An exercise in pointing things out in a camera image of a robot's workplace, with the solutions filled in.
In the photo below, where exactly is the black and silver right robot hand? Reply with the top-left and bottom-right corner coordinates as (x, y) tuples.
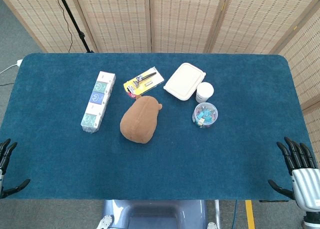
(267, 136), (320, 212)

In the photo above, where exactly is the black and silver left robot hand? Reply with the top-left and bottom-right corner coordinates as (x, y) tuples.
(0, 138), (31, 200)

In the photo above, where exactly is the brown capybara plush toy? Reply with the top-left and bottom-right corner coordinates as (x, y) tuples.
(119, 95), (163, 143)

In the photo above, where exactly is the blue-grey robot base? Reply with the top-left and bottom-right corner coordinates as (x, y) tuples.
(96, 199), (221, 229)

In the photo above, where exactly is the yellow floor tape strip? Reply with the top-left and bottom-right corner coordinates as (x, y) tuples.
(244, 200), (256, 229)

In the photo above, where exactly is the long white box pack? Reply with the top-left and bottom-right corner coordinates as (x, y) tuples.
(80, 70), (117, 134)

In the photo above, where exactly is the clear jar of binder clips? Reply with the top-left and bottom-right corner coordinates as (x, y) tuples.
(191, 102), (219, 128)

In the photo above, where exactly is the blue table cover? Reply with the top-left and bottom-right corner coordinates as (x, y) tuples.
(0, 52), (320, 202)

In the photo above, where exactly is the white paper cup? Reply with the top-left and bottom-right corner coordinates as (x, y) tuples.
(195, 81), (215, 104)

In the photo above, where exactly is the black tripod stand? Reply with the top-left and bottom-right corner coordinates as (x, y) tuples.
(55, 0), (95, 54)

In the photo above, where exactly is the small white card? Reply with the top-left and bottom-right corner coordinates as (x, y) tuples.
(123, 66), (165, 99)

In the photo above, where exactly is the white lidded lunch box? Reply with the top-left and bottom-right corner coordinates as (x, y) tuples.
(163, 62), (207, 102)

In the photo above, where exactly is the blue floor cable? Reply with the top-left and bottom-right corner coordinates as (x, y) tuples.
(232, 200), (238, 229)

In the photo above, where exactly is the white power strip with cord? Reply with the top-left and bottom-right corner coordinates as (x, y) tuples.
(0, 59), (23, 75)

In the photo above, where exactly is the thin black hanging cable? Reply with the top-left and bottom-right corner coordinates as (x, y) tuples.
(51, 0), (74, 52)

